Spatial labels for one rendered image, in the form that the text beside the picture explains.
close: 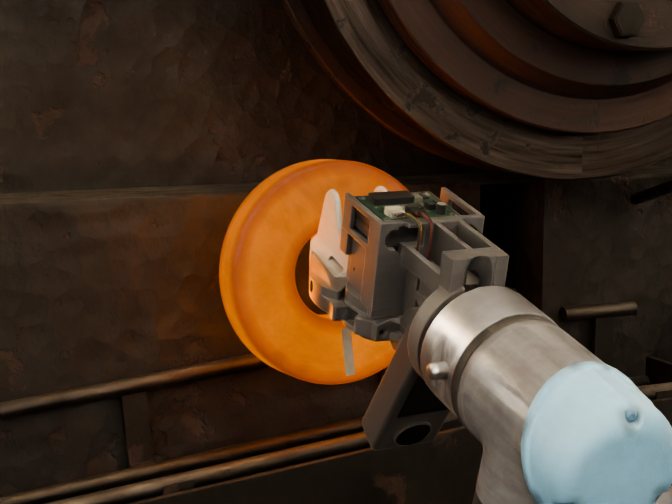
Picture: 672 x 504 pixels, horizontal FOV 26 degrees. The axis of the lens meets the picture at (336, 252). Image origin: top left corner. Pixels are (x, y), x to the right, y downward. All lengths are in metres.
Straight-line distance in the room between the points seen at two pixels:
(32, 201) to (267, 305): 0.18
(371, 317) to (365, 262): 0.03
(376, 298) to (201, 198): 0.24
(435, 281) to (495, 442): 0.12
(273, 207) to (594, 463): 0.35
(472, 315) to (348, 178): 0.23
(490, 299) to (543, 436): 0.11
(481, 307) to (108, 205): 0.35
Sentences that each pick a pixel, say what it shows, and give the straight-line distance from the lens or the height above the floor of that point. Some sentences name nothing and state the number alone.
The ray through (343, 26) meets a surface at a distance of 1.00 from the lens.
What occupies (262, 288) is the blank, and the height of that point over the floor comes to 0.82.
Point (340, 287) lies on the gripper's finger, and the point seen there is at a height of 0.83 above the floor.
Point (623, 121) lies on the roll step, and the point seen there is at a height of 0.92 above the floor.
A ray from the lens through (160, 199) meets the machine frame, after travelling 1.06.
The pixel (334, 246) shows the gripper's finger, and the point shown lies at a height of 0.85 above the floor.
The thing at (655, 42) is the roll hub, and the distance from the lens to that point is 1.02.
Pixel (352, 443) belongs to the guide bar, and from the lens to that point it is 1.04.
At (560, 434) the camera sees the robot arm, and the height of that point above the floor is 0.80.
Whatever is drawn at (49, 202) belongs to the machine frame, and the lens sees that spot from 1.04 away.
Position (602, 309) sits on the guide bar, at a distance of 1.23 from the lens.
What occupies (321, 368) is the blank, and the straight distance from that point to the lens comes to 1.00.
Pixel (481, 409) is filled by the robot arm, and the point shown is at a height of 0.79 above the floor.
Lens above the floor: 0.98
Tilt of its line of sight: 8 degrees down
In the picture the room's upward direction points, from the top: straight up
